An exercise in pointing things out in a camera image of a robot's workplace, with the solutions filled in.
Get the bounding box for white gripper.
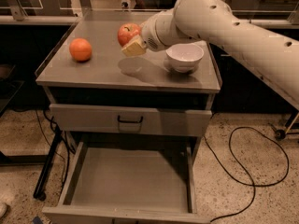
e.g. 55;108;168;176
121;9;187;57

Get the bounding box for red apple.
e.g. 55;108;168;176
117;23;141;47

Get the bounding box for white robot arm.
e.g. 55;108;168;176
121;0;299;109

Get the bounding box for grey drawer cabinet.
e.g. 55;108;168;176
35;10;222;224

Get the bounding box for closed grey upper drawer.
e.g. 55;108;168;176
50;104;212;136

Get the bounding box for open grey lower drawer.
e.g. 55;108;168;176
43;143;210;224

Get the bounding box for white ceramic bowl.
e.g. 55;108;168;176
165;43;205;73

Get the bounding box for orange fruit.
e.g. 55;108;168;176
69;38;93;62

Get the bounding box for small caster wheel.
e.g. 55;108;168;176
275;129;286;140

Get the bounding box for black table leg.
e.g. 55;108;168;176
33;126;62;201

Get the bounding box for black drawer handle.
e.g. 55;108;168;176
117;115;143;124

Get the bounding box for white horizontal rail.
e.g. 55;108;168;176
249;20;299;29

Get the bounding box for black floor cable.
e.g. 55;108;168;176
202;126;291;223

